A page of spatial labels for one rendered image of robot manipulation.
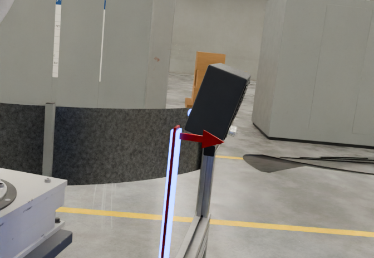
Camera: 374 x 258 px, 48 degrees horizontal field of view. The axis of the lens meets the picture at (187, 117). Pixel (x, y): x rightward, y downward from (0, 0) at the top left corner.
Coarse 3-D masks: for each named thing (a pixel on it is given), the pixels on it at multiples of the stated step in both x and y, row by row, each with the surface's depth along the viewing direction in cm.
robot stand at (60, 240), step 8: (56, 232) 78; (64, 232) 78; (48, 240) 74; (56, 240) 75; (64, 240) 75; (40, 248) 71; (48, 248) 72; (56, 248) 73; (64, 248) 76; (24, 256) 68; (32, 256) 68; (40, 256) 69; (48, 256) 70
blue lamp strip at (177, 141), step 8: (176, 136) 53; (176, 144) 53; (176, 152) 53; (176, 160) 54; (176, 168) 55; (176, 176) 55; (168, 216) 54; (168, 224) 55; (168, 232) 55; (168, 240) 55; (168, 248) 56; (168, 256) 57
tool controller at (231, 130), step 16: (224, 64) 133; (208, 80) 109; (224, 80) 108; (240, 80) 108; (208, 96) 110; (224, 96) 109; (240, 96) 109; (192, 112) 111; (208, 112) 110; (224, 112) 110; (192, 128) 112; (208, 128) 111; (224, 128) 110
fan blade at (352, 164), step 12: (252, 156) 44; (264, 156) 42; (264, 168) 61; (276, 168) 62; (288, 168) 62; (324, 168) 43; (336, 168) 43; (348, 168) 44; (360, 168) 44; (372, 168) 45
